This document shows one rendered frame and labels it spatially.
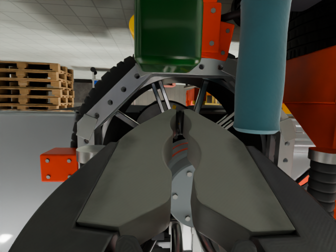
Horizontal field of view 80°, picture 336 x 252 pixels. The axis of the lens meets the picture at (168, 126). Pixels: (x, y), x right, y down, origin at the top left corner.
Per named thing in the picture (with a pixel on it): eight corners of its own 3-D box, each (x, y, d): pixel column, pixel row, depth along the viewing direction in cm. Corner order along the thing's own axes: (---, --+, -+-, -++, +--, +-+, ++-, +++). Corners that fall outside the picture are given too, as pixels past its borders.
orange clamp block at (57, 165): (88, 147, 56) (54, 147, 55) (77, 155, 48) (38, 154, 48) (88, 171, 57) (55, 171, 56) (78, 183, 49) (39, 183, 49)
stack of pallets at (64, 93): (12, 67, 484) (15, 110, 497) (-22, 59, 386) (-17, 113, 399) (75, 70, 500) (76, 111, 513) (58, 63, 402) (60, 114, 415)
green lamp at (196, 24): (139, 16, 15) (138, 72, 15) (133, -14, 11) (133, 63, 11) (193, 19, 15) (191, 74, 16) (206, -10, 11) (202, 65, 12)
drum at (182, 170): (160, 136, 56) (159, 184, 58) (163, 158, 35) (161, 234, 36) (210, 136, 57) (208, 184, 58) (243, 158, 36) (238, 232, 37)
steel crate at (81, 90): (81, 81, 827) (82, 102, 838) (70, 78, 707) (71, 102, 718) (106, 82, 837) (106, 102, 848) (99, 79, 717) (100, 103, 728)
